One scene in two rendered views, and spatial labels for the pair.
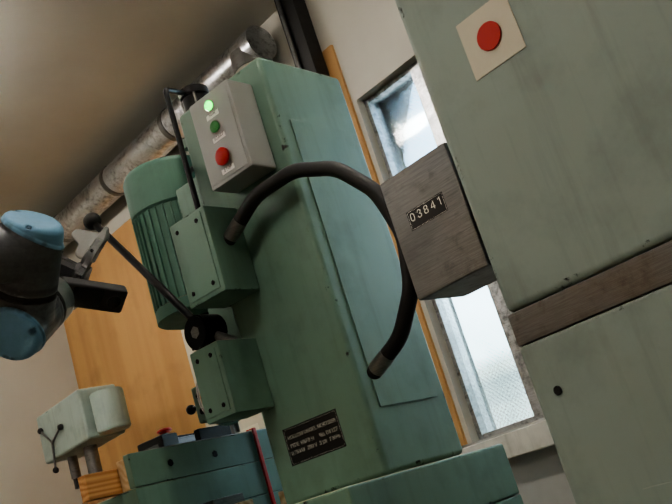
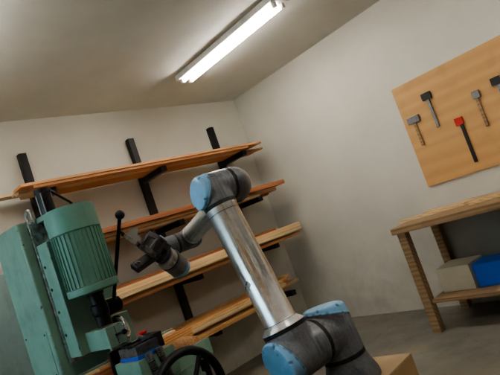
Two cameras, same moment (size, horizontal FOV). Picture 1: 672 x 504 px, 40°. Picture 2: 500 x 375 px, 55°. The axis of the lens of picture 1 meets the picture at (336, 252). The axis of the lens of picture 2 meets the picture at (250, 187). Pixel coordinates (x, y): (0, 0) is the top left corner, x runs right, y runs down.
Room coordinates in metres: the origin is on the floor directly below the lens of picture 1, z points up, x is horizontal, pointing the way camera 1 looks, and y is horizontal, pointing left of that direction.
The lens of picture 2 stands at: (3.38, 1.00, 1.22)
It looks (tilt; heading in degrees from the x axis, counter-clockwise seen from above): 5 degrees up; 183
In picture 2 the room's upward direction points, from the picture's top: 19 degrees counter-clockwise
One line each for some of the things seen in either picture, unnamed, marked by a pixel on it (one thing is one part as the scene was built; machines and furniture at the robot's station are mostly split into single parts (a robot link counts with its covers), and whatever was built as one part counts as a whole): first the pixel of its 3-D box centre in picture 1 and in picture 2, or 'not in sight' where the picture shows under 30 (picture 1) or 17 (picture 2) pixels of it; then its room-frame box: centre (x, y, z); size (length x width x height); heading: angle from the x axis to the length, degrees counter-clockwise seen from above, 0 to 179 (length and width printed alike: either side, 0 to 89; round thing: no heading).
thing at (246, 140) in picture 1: (231, 137); not in sight; (1.41, 0.11, 1.40); 0.10 x 0.06 x 0.16; 54
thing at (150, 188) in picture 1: (183, 243); (81, 249); (1.72, 0.28, 1.35); 0.18 x 0.18 x 0.31
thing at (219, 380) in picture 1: (231, 380); (118, 329); (1.48, 0.23, 1.02); 0.09 x 0.07 x 0.12; 144
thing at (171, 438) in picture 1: (171, 448); (142, 344); (1.84, 0.43, 0.99); 0.13 x 0.11 x 0.06; 144
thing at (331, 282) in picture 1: (315, 276); (58, 313); (1.54, 0.05, 1.16); 0.22 x 0.22 x 0.72; 54
